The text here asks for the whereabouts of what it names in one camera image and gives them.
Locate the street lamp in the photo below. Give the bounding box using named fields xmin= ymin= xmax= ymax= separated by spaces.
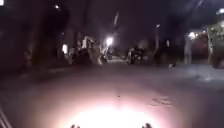
xmin=104 ymin=35 xmax=116 ymax=58

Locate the tree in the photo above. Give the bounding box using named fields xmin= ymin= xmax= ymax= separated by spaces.
xmin=207 ymin=21 xmax=224 ymax=69

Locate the dark vehicle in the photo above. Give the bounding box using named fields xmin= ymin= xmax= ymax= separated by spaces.
xmin=126 ymin=46 xmax=148 ymax=66

